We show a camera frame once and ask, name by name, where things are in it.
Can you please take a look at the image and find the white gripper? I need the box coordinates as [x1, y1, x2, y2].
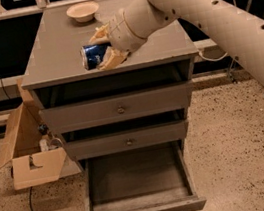
[88, 9, 147, 71]

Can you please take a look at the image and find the blue pepsi can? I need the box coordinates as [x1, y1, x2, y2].
[80, 43, 110, 71]

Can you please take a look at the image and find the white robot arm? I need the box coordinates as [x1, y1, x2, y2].
[89, 0, 264, 86]

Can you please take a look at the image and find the grey drawer cabinet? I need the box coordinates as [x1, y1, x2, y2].
[23, 0, 197, 164]

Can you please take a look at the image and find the grey top drawer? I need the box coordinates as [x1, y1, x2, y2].
[36, 63, 192, 133]

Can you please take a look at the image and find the grey drawer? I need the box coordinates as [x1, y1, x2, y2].
[84, 142, 206, 211]
[63, 109, 188, 160]
[36, 63, 192, 133]

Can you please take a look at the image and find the grey middle drawer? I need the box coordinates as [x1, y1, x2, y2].
[63, 109, 188, 160]

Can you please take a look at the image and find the grey bottom drawer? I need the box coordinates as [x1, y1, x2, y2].
[84, 142, 206, 211]

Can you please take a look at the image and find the white bowl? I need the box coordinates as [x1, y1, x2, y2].
[66, 1, 99, 23]

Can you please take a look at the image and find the small bottle in box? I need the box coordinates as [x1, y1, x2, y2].
[38, 124, 50, 152]

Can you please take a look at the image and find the brown cardboard box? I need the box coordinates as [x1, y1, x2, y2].
[0, 78, 82, 190]

